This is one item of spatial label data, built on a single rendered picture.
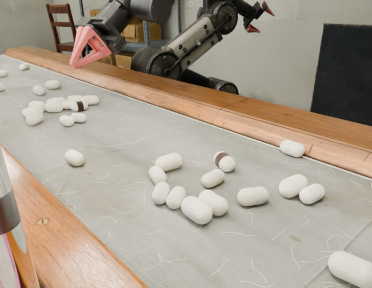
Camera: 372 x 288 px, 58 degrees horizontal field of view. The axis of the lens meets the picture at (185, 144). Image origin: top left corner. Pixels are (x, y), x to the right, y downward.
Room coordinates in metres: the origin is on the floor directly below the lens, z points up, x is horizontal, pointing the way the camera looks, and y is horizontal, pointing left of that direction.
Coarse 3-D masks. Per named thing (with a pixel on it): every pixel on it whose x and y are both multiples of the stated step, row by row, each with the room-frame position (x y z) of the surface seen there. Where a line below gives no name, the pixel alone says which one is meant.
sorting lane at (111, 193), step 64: (0, 64) 1.23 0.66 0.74; (0, 128) 0.56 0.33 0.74; (64, 128) 0.55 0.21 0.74; (128, 128) 0.54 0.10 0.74; (192, 128) 0.53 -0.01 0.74; (64, 192) 0.34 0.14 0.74; (128, 192) 0.33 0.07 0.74; (192, 192) 0.33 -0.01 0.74; (128, 256) 0.23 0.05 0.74; (192, 256) 0.23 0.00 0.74; (256, 256) 0.22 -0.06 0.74; (320, 256) 0.22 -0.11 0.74
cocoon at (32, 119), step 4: (36, 112) 0.59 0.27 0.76; (40, 112) 0.59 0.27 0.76; (28, 116) 0.57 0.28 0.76; (32, 116) 0.57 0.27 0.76; (36, 116) 0.57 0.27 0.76; (40, 116) 0.58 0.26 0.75; (28, 120) 0.56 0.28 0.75; (32, 120) 0.56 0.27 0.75; (36, 120) 0.57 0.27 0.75; (40, 120) 0.58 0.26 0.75; (28, 124) 0.57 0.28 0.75; (32, 124) 0.56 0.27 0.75; (36, 124) 0.57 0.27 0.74
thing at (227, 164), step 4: (220, 152) 0.39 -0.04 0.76; (216, 156) 0.39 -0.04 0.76; (228, 156) 0.38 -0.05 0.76; (224, 160) 0.37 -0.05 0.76; (228, 160) 0.37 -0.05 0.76; (232, 160) 0.37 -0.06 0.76; (220, 164) 0.37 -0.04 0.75; (224, 164) 0.37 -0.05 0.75; (228, 164) 0.37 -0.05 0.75; (232, 164) 0.37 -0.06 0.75; (220, 168) 0.38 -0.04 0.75; (224, 168) 0.37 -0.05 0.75; (228, 168) 0.37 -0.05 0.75; (232, 168) 0.37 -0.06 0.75
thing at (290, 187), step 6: (300, 174) 0.33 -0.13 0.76; (282, 180) 0.32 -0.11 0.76; (288, 180) 0.32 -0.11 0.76; (294, 180) 0.32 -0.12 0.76; (300, 180) 0.32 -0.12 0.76; (306, 180) 0.32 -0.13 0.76; (282, 186) 0.31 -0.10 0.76; (288, 186) 0.31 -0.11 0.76; (294, 186) 0.31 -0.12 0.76; (300, 186) 0.31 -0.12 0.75; (306, 186) 0.32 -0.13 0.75; (282, 192) 0.31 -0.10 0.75; (288, 192) 0.31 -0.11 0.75; (294, 192) 0.31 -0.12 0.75
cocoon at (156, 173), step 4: (152, 168) 0.36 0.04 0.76; (156, 168) 0.36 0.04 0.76; (160, 168) 0.36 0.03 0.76; (152, 172) 0.35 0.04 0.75; (156, 172) 0.35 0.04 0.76; (160, 172) 0.35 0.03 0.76; (164, 172) 0.35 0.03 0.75; (152, 176) 0.35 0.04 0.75; (156, 176) 0.34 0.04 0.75; (160, 176) 0.34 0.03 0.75; (164, 176) 0.35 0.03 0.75; (152, 180) 0.35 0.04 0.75; (156, 180) 0.34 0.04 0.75; (160, 180) 0.34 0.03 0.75; (164, 180) 0.34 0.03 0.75; (156, 184) 0.34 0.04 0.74
